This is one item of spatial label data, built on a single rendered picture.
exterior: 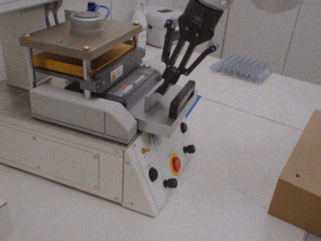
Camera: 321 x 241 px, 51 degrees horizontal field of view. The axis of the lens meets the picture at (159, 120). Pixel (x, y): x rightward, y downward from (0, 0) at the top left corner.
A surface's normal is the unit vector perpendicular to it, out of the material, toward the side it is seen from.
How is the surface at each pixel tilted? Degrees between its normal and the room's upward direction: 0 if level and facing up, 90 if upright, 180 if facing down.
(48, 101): 90
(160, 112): 0
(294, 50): 90
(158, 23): 88
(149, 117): 0
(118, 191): 90
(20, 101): 0
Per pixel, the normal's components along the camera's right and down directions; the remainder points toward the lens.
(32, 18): 0.93, 0.24
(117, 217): 0.07, -0.86
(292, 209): -0.54, 0.38
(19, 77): -0.36, 0.44
